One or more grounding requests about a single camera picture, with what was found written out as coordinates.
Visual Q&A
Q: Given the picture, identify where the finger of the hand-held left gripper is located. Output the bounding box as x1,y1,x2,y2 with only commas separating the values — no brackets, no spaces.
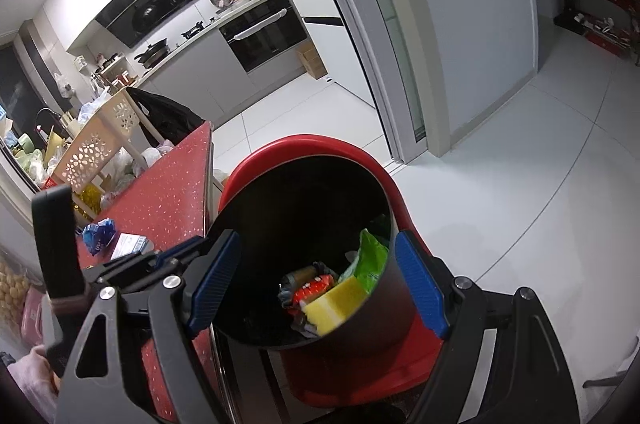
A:
82,235,208,292

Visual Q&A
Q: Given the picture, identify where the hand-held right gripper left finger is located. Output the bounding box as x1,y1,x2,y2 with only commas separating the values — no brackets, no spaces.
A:
54,229,243,424

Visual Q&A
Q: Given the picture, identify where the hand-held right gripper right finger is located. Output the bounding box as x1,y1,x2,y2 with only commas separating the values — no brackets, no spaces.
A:
394,231,581,424

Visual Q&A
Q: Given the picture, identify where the green plastic bag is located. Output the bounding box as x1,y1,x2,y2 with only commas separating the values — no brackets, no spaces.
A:
340,229,390,295

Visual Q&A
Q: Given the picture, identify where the yellow sponge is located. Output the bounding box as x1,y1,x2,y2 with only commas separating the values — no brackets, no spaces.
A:
304,277,370,337

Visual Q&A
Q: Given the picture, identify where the black round bin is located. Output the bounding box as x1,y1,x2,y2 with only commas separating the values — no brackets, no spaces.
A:
206,158,416,350

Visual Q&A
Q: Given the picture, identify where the red snack wrapper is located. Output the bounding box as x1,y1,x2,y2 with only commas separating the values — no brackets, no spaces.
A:
290,273,338,307

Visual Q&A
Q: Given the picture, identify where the person's left forearm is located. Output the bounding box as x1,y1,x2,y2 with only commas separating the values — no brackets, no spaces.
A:
9,343,62,422

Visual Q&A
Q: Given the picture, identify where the small white blue box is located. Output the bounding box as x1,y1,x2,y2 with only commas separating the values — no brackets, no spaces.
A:
111,233,151,261

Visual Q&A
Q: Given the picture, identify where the blue crumpled wrapper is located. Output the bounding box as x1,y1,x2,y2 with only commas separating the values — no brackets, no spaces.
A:
81,218,116,254

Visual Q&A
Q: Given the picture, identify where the yellow oil bottle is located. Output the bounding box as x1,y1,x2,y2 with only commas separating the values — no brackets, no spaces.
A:
75,184,104,223

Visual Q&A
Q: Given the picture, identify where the wooden chair with flower cutouts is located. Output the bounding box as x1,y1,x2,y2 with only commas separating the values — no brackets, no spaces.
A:
52,87,151,196

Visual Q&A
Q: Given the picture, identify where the translucent plastic bag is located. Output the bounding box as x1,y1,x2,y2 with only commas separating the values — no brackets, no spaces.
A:
107,147,151,191

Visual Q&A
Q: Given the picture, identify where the black kitchen faucet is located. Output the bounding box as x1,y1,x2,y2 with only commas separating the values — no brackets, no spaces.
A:
36,107,64,131

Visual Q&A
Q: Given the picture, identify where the clear plastic bag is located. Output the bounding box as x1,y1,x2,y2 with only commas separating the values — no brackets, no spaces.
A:
77,92,113,125

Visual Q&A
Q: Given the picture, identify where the black plastic bag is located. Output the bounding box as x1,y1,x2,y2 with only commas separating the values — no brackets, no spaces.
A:
127,87,206,146

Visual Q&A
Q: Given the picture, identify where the red plastic chair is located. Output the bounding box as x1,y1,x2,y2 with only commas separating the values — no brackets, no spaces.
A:
217,134,451,410

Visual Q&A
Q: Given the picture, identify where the black wok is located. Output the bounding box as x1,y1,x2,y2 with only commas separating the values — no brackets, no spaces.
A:
134,38,169,65

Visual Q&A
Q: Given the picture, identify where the cardboard box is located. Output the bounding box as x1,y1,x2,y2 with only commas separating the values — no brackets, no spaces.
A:
296,44,328,79

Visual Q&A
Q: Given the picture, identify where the black built-in oven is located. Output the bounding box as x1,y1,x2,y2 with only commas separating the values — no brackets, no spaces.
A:
219,0,310,74

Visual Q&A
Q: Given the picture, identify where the black range hood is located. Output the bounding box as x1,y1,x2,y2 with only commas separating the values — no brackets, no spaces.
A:
95,0,203,49

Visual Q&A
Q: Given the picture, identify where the sliding glass door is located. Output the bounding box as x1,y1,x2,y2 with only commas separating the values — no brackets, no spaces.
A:
285,0,453,165

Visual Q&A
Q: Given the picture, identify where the white refrigerator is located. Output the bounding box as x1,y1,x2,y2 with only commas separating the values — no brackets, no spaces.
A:
282,0,371,105

